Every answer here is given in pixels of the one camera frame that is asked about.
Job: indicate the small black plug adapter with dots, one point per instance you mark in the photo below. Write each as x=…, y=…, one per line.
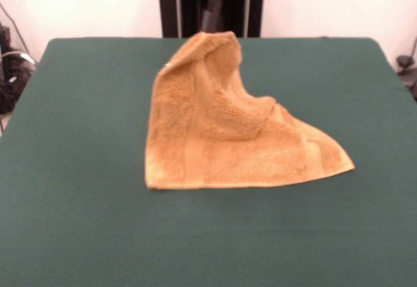
x=404, y=62

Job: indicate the black robot pedestal frame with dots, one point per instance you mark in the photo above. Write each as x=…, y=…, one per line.
x=169, y=6

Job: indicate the black wall power strip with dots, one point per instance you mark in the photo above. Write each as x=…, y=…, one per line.
x=6, y=36

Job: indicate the orange terry towel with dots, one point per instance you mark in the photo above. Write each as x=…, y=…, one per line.
x=228, y=137

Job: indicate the dark green table cloth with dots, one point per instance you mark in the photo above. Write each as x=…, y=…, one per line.
x=97, y=218

